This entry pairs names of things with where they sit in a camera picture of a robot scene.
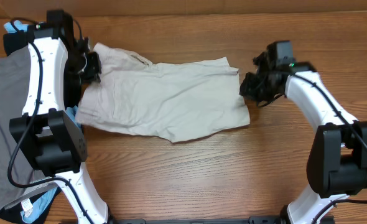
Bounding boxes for beige cotton shorts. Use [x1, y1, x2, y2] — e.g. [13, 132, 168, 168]
[76, 43, 250, 142]

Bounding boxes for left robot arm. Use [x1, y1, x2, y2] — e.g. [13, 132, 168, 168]
[7, 9, 113, 223]

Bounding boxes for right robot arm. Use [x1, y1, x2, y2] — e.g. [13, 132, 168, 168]
[239, 40, 367, 224]

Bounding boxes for black garment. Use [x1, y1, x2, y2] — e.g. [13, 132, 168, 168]
[0, 29, 82, 224]

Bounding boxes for grey garment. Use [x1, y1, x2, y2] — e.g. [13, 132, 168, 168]
[0, 47, 57, 210]

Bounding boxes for light blue garment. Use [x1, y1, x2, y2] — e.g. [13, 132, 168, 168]
[4, 19, 81, 224]

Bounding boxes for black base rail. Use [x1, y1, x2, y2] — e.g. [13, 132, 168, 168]
[108, 216, 289, 224]

